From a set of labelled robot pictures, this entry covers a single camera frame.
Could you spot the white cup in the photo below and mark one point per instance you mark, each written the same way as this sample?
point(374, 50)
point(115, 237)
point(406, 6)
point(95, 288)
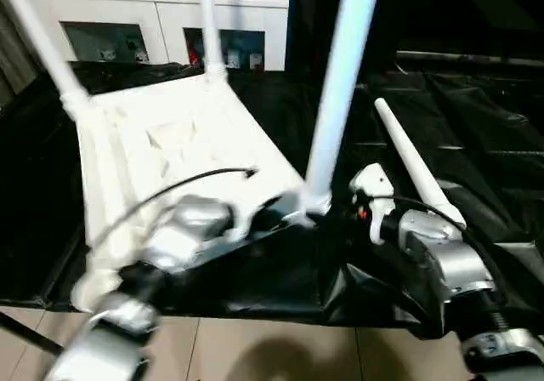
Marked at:
point(233, 60)
point(255, 61)

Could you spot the white plastic table leg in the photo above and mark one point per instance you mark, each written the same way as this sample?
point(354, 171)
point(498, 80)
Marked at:
point(51, 49)
point(212, 28)
point(412, 160)
point(340, 79)

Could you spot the dark metal bar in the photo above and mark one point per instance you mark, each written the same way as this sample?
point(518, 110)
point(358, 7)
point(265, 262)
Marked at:
point(476, 55)

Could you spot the black mat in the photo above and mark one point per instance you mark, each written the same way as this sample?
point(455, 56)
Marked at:
point(467, 143)

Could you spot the white plastic table top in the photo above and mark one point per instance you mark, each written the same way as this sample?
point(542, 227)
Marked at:
point(170, 143)

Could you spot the black speaker with gold label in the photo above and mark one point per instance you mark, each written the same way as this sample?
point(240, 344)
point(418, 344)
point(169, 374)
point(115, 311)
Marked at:
point(331, 19)

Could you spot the black table frame leg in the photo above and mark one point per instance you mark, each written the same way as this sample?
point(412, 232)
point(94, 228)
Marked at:
point(25, 332)

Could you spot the grey curtain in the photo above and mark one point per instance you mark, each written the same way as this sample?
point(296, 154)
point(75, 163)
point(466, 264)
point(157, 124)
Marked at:
point(17, 45)

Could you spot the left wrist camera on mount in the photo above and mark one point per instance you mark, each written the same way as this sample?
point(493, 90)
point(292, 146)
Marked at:
point(251, 215)

